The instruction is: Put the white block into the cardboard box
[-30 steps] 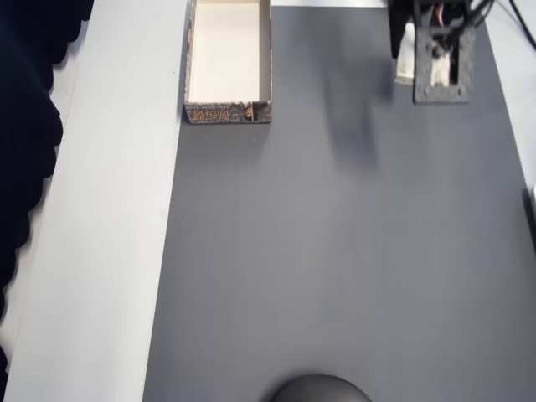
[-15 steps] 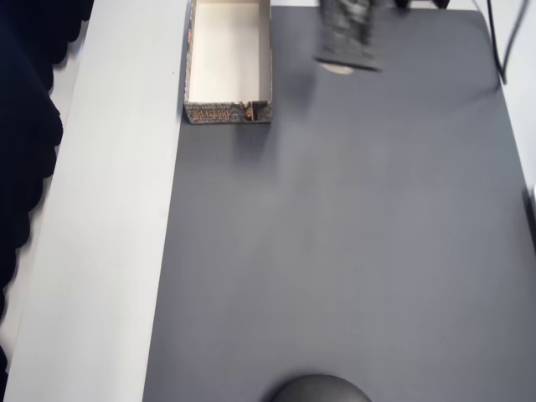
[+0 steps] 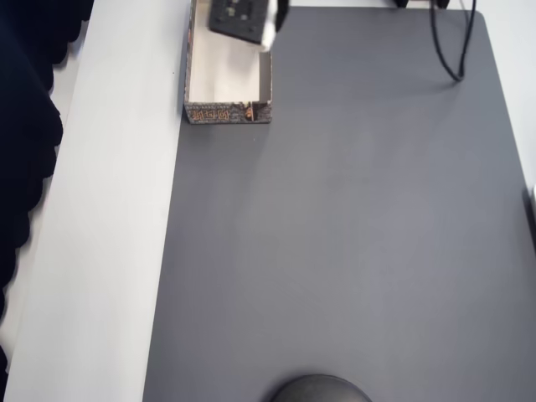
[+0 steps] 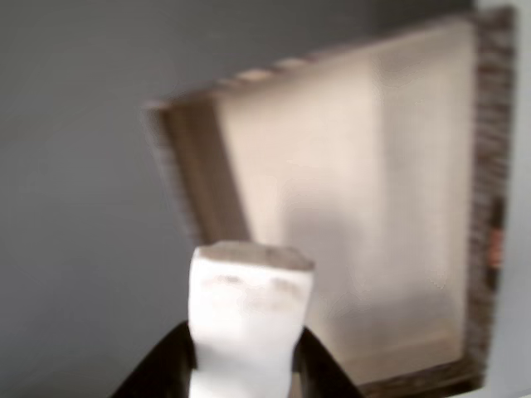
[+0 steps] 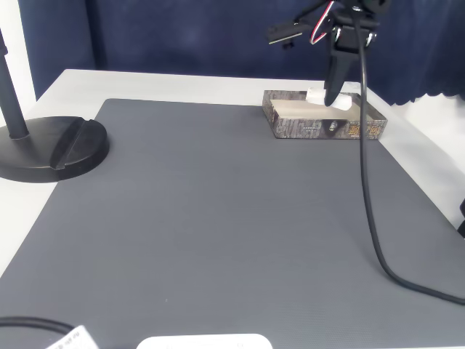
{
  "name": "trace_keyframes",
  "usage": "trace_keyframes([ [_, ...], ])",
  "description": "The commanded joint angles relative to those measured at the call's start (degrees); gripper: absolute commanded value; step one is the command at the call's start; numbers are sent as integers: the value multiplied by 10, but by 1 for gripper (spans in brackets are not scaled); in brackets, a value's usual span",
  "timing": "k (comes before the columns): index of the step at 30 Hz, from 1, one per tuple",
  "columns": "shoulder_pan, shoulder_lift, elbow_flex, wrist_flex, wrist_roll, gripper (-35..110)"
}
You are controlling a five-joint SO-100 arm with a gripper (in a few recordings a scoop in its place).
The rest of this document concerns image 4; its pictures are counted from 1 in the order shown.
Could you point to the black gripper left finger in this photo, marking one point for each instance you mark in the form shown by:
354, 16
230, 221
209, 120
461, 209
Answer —
166, 369

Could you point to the grey table mat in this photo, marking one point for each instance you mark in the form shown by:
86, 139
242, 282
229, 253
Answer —
62, 166

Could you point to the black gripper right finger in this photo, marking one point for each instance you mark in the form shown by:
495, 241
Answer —
319, 369

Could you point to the printed cardboard box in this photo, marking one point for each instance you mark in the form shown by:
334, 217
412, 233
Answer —
332, 166

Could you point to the white rectangular block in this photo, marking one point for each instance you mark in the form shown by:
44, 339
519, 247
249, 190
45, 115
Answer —
249, 323

